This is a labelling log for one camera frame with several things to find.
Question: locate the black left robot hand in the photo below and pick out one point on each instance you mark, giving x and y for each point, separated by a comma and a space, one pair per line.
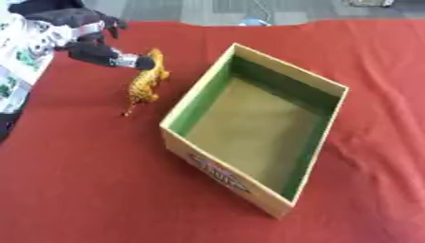
88, 52

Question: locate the yellow spotted toy animal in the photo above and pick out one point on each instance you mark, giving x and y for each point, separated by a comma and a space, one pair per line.
145, 83

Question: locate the tan cardboard box green inside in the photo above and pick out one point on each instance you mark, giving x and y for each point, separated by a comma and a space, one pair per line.
252, 126

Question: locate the blue object beyond table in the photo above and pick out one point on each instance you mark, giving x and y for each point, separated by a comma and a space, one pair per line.
254, 22

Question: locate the pale object on floor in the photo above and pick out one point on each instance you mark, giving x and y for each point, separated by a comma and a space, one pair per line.
371, 2

